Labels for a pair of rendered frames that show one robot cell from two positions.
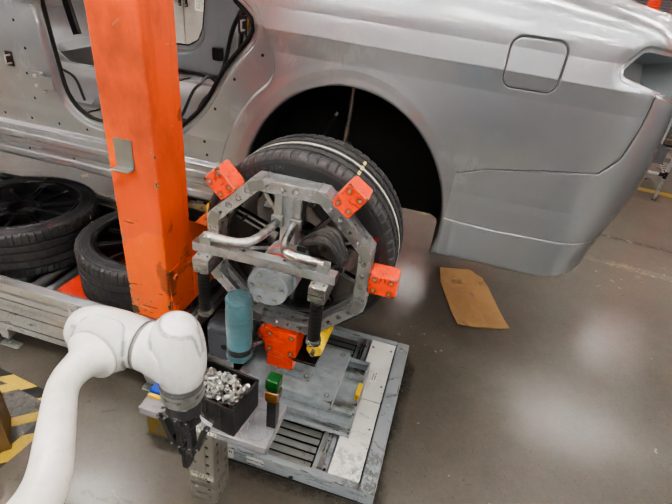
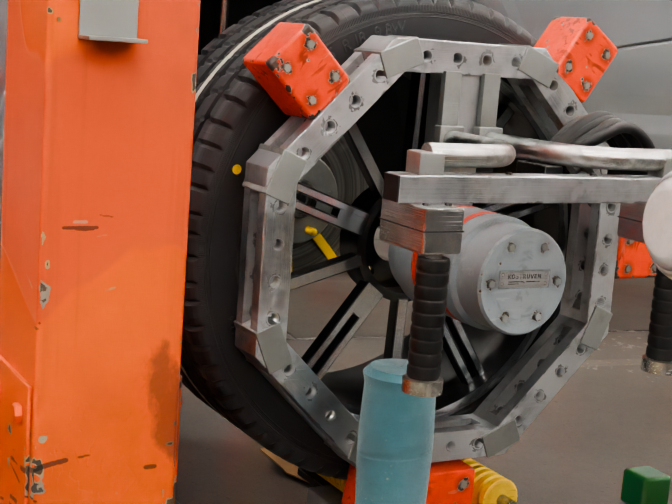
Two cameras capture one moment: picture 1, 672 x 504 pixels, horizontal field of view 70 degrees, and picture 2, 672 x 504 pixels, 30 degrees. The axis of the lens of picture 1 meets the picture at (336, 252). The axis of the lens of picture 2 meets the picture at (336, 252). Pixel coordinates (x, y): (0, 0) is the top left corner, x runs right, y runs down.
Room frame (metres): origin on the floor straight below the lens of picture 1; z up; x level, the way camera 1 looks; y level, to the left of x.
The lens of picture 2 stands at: (0.22, 1.32, 1.12)
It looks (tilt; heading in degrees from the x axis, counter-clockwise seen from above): 10 degrees down; 318
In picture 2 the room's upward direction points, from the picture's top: 4 degrees clockwise
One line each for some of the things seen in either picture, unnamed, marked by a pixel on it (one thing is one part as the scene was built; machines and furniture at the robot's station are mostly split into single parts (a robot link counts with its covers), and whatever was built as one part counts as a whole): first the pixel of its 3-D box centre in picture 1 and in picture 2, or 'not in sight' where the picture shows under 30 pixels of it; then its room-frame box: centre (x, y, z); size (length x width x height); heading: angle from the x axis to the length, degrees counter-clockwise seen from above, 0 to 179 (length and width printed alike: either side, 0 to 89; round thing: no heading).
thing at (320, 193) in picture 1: (288, 258); (441, 254); (1.30, 0.15, 0.85); 0.54 x 0.07 x 0.54; 77
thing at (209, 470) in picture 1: (208, 451); not in sight; (1.02, 0.36, 0.21); 0.10 x 0.10 x 0.42; 77
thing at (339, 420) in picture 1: (304, 381); not in sight; (1.46, 0.07, 0.13); 0.50 x 0.36 x 0.10; 77
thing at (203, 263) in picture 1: (208, 257); (420, 223); (1.14, 0.36, 0.93); 0.09 x 0.05 x 0.05; 167
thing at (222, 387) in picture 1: (219, 394); not in sight; (1.01, 0.31, 0.51); 0.20 x 0.14 x 0.13; 69
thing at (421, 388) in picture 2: (204, 291); (428, 320); (1.11, 0.37, 0.83); 0.04 x 0.04 x 0.16
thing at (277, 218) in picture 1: (243, 218); (442, 120); (1.20, 0.27, 1.03); 0.19 x 0.18 x 0.11; 167
